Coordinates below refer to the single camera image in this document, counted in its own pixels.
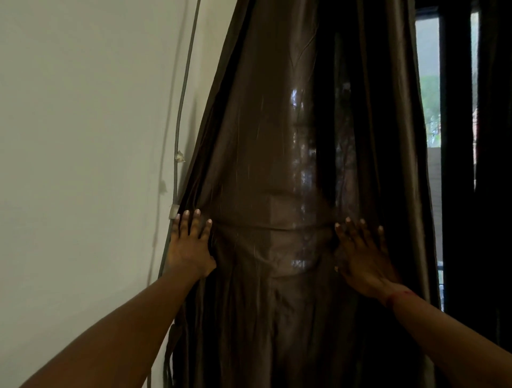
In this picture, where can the person's right forearm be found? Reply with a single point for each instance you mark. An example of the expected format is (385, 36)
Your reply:
(452, 343)

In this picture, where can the person's left hand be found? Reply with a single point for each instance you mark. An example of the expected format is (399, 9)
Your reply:
(190, 252)

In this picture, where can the dark brown curtain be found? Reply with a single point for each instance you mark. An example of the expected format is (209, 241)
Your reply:
(496, 160)
(272, 160)

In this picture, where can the person's left forearm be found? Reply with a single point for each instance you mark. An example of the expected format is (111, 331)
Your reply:
(120, 339)

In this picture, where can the red wrist band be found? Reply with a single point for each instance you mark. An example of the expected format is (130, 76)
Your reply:
(396, 296)

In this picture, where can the person's right hand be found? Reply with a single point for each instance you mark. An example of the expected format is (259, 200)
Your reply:
(366, 264)

